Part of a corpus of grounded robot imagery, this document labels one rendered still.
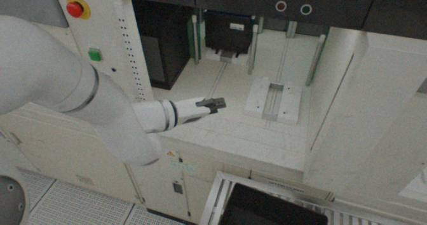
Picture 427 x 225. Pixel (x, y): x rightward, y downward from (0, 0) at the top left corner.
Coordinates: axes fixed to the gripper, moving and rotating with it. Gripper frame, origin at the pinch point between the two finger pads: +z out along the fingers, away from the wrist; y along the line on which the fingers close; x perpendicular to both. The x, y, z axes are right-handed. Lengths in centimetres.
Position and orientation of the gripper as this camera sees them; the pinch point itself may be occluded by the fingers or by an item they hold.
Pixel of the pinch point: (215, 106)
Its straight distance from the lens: 81.1
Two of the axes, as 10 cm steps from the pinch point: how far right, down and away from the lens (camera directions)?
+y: 5.1, -3.4, -7.9
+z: 8.0, -1.5, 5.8
